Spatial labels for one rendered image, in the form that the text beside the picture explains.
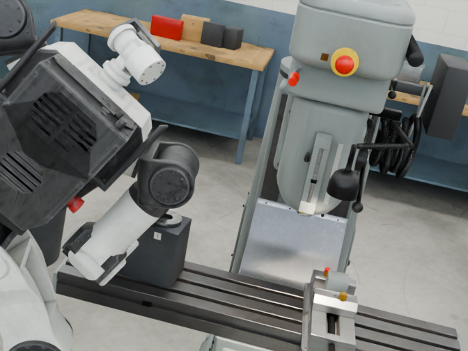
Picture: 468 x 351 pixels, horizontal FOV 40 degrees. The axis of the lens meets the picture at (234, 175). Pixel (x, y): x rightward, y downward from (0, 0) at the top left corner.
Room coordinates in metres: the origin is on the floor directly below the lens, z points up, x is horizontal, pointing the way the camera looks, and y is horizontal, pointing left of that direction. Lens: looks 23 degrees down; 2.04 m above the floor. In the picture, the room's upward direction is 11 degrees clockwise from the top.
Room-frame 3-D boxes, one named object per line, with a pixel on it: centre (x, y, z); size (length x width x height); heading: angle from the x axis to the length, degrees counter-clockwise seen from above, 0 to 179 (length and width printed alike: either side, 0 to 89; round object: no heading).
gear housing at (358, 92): (1.66, -0.22, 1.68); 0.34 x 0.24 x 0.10; 174
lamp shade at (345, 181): (1.38, -0.25, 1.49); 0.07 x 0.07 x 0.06
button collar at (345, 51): (1.39, -0.19, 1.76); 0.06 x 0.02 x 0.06; 84
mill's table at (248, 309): (1.63, -0.15, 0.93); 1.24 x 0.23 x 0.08; 84
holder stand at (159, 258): (1.67, 0.22, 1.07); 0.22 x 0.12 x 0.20; 78
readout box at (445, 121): (1.89, -0.58, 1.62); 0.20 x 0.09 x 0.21; 174
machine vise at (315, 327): (1.58, -0.35, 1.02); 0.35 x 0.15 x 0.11; 177
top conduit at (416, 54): (1.64, -0.36, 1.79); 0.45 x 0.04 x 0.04; 174
